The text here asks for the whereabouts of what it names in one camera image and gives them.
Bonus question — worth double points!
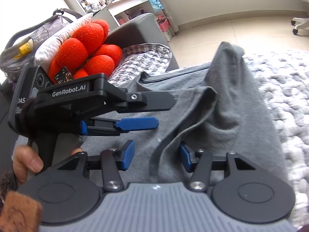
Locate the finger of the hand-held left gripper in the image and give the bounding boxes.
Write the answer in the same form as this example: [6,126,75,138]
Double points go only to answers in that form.
[81,117,159,136]
[104,87,175,113]

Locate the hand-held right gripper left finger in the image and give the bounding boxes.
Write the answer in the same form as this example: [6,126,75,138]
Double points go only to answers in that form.
[57,140,136,191]

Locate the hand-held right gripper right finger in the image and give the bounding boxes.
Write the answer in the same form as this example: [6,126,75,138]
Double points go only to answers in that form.
[179,143,260,191]

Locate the grey t-shirt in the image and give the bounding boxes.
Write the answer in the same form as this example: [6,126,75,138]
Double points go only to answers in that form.
[80,42,294,194]

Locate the person's left hand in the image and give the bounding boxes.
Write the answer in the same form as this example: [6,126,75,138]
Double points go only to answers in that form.
[13,145,84,184]

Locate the red pumpkin cushion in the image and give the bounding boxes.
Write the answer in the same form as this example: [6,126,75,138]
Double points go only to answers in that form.
[48,19,123,84]

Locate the white pillow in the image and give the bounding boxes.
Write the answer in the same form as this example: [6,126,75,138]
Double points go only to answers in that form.
[34,13,93,67]

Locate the yellow clip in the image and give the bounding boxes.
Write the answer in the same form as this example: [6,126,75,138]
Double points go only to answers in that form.
[13,42,33,60]

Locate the grey backpack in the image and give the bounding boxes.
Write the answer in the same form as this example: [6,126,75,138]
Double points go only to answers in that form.
[0,8,84,83]

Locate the pink basket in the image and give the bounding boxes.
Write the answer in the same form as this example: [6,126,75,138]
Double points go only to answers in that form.
[157,17,173,33]

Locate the dark grey sofa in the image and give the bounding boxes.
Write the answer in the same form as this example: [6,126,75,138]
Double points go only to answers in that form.
[0,13,179,148]

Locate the white bookshelf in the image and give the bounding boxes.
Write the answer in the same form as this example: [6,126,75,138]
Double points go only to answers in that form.
[57,0,179,41]

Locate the blue patterned bag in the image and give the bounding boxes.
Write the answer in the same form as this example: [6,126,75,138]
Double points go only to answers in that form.
[145,0,167,11]

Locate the brown fuzzy cloth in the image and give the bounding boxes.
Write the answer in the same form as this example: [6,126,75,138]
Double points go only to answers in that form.
[0,190,42,232]

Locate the grey checked quilted blanket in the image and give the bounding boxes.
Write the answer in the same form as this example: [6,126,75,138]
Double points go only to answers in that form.
[106,43,309,232]

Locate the white office chair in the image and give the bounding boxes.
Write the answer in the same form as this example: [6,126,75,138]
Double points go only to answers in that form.
[280,0,309,35]

